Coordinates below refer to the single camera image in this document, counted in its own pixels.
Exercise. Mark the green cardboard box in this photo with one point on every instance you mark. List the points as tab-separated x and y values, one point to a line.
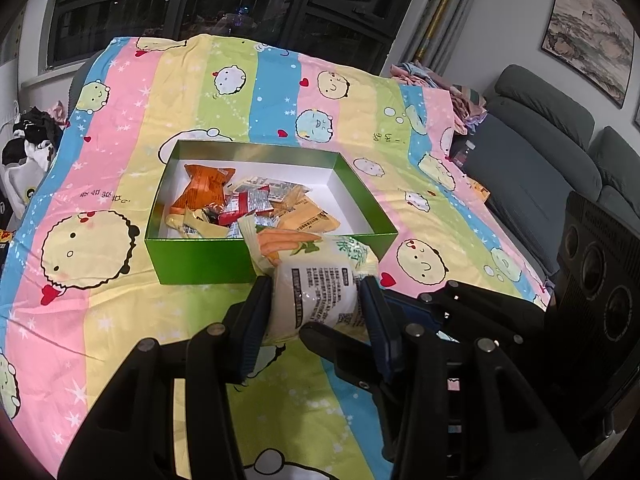
200	260

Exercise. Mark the striped cartoon printed blanket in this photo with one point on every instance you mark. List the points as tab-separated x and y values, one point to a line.
125	110

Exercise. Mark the pink blue clothes pile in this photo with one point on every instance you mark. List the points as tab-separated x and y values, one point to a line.
465	105

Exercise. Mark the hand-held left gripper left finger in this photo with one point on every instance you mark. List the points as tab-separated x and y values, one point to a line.
255	320

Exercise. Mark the orange snack packet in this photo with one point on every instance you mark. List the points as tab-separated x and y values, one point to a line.
202	187

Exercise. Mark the dark framed window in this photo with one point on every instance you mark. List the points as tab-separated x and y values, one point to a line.
225	0

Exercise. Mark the orange-yellow snack packet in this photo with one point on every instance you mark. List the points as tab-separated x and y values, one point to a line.
305	220

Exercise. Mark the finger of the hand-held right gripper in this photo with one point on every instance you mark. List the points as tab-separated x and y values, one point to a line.
500	315
340	355

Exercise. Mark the pale green carrot snack packet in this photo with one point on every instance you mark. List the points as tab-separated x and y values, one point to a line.
315	285

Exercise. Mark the red snack packet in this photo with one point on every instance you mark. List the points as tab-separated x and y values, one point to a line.
245	205

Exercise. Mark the black white clothes pile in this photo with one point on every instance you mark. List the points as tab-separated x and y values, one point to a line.
30	130

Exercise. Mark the yellow snack packet dark picture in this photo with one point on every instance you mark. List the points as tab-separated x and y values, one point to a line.
192	227

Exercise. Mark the white grey snack packet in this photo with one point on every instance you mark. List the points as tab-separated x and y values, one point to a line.
265	221

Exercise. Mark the cream biscuit packet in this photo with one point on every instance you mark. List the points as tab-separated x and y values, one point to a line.
282	192

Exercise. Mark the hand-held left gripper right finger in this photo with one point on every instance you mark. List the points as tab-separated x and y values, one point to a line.
375	325

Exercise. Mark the framed landscape painting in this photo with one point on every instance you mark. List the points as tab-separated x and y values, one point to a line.
590	35

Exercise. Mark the grey sofa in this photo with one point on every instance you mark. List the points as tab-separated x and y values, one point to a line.
525	175

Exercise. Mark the grey curtain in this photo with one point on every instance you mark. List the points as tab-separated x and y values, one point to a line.
440	10

